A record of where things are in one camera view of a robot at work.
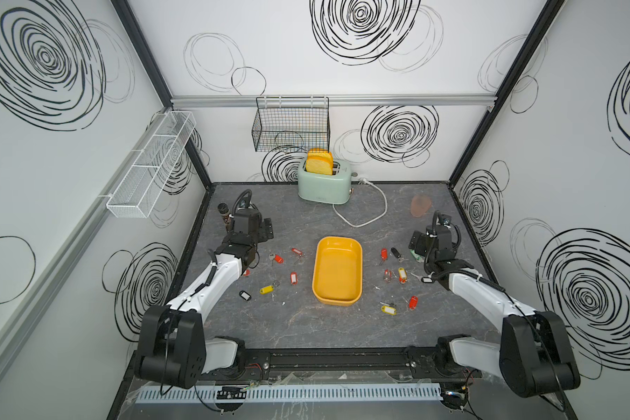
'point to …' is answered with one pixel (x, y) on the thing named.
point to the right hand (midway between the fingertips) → (433, 239)
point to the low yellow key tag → (388, 310)
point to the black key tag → (245, 295)
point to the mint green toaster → (336, 188)
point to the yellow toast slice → (319, 161)
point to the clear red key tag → (388, 272)
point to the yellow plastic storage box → (337, 271)
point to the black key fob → (395, 252)
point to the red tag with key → (384, 254)
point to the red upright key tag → (413, 302)
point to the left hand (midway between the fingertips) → (251, 223)
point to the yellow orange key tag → (402, 275)
